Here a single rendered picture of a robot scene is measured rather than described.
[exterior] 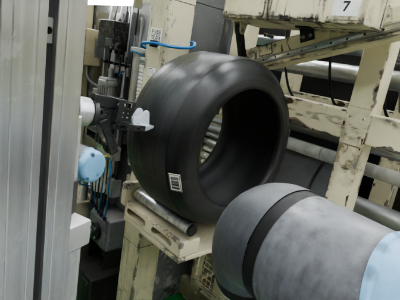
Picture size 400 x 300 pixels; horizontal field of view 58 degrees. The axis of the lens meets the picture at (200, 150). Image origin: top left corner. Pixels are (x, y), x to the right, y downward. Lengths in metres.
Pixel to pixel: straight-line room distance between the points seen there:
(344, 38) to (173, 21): 0.62
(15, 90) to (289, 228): 0.23
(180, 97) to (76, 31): 0.78
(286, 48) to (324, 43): 0.16
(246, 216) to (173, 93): 0.80
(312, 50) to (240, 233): 1.19
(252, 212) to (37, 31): 0.23
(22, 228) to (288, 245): 0.21
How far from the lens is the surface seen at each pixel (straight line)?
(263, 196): 0.34
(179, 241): 1.26
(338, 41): 1.43
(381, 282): 0.28
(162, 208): 1.35
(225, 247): 0.36
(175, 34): 1.47
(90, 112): 0.96
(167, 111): 1.08
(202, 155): 1.84
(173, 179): 1.09
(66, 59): 0.31
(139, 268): 1.74
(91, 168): 0.83
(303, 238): 0.31
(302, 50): 1.50
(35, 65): 0.30
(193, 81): 1.09
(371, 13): 1.29
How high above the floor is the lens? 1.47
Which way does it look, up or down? 14 degrees down
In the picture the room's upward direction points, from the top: 9 degrees clockwise
